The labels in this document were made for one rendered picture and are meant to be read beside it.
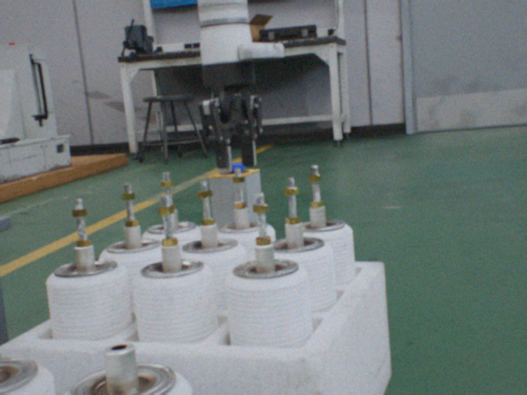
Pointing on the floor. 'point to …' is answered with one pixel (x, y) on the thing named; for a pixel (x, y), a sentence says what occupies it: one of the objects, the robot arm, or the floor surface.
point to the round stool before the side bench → (166, 128)
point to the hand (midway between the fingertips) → (237, 160)
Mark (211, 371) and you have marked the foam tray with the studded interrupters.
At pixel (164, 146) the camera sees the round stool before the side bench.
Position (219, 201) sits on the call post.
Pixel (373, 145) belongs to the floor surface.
